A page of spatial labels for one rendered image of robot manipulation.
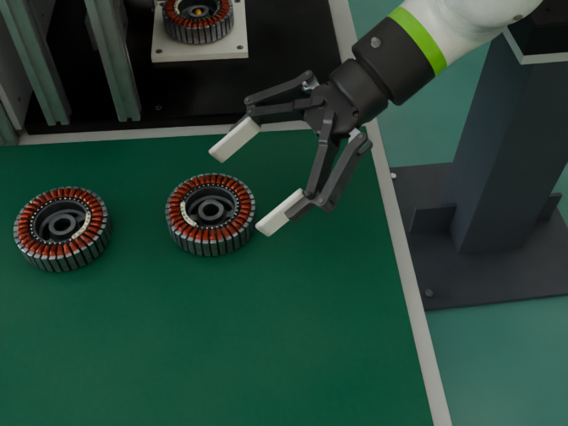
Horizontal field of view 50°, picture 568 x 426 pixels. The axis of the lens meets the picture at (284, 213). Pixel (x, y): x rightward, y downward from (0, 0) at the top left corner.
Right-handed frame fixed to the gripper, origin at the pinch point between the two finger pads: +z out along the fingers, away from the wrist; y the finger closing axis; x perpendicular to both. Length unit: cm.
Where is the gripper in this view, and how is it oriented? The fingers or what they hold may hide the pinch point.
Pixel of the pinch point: (243, 187)
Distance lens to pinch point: 77.0
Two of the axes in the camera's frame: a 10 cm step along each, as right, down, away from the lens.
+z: -7.7, 6.3, 1.5
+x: -4.4, -3.5, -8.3
